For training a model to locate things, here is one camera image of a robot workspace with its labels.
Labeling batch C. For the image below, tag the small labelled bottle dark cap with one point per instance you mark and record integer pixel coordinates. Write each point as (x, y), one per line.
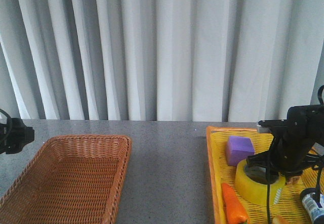
(313, 208)

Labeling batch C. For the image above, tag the brown toy animal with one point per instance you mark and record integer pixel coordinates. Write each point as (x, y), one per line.
(291, 180)

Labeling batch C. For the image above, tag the white pleated curtain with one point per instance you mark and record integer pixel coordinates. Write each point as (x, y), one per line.
(165, 60)

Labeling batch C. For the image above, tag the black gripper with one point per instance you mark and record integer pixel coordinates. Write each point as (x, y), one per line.
(15, 135)
(304, 128)

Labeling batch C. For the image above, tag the purple foam cube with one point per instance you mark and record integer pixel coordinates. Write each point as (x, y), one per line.
(237, 149)

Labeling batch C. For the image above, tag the orange toy carrot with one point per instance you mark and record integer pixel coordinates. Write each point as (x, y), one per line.
(235, 212)

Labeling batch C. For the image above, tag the toy croissant bread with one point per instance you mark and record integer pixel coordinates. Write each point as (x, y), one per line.
(279, 220)

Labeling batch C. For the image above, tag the yellow tape roll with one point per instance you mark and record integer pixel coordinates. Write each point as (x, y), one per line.
(251, 184)

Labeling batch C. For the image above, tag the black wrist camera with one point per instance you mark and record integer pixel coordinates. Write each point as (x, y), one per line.
(269, 126)

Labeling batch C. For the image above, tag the brown wicker basket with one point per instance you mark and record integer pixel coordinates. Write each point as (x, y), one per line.
(71, 179)

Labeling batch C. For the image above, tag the yellow plastic basket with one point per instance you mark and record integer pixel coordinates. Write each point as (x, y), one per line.
(289, 206)

